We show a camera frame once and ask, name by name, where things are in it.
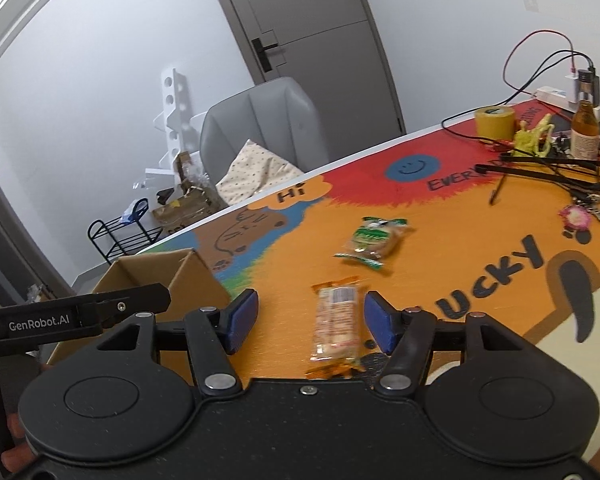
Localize dotted beige cushion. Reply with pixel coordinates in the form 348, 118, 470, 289
215, 139, 306, 209

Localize yellow green wrapper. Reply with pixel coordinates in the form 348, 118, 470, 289
512, 113, 554, 157

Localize yellow tape roll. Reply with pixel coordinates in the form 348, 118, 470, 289
474, 105, 516, 140

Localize black cable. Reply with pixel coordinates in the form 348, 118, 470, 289
440, 49, 594, 142

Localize clear cracker packet orange ends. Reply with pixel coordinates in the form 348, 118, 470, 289
304, 276, 369, 380

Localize pink keychain with keys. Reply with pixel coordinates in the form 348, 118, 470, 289
559, 199, 600, 235

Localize white power strip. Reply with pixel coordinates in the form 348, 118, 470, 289
534, 85, 600, 121

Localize black wire rack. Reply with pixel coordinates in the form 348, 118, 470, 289
87, 198, 164, 265

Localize grey door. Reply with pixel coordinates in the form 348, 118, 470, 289
205, 0, 406, 137

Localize grey chair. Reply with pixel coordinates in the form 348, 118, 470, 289
199, 76, 331, 207

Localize green bread packet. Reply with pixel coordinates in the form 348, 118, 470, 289
334, 216, 414, 274

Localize colourful cartoon table mat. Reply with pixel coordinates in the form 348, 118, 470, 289
149, 98, 600, 477

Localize black door handle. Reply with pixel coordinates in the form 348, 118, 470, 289
251, 29, 281, 72

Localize red cable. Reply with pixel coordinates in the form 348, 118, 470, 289
502, 30, 579, 92

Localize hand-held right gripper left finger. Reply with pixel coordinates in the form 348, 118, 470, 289
94, 287, 261, 397

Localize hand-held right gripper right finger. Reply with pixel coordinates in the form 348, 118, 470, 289
363, 290, 529, 396

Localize black charger plug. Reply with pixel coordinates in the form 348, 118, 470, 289
586, 64, 600, 106

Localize white rack with holes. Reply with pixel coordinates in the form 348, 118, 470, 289
142, 64, 204, 187

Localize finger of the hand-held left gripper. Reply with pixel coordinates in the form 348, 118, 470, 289
76, 283, 172, 332

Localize brown cardboard box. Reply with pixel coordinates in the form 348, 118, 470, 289
45, 248, 232, 367

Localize amber glass bottle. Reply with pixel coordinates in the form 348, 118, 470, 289
569, 70, 600, 161

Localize person's left hand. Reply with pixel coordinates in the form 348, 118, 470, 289
0, 388, 32, 478

